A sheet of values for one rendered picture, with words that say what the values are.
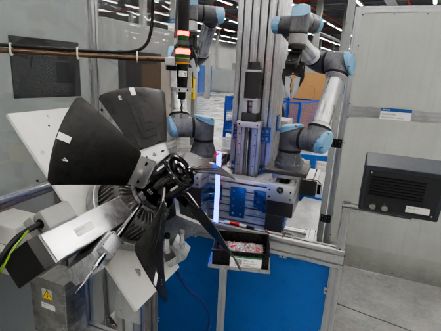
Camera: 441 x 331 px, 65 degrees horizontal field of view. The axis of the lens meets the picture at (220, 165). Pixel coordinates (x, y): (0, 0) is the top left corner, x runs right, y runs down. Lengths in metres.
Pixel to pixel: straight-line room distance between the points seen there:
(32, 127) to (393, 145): 2.35
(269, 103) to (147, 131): 1.03
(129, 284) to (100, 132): 0.46
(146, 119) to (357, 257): 2.33
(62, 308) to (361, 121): 2.27
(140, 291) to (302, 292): 0.75
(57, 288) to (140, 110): 0.63
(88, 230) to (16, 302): 0.89
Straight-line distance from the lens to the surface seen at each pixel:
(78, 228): 0.94
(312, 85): 9.14
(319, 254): 1.49
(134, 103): 1.19
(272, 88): 1.99
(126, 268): 1.13
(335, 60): 1.90
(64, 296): 1.27
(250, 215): 1.97
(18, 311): 1.82
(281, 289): 1.63
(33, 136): 1.19
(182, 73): 1.09
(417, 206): 1.39
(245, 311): 1.75
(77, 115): 0.92
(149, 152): 1.12
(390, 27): 2.79
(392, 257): 3.10
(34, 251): 0.86
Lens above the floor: 1.52
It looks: 15 degrees down
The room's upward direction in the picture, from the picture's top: 3 degrees clockwise
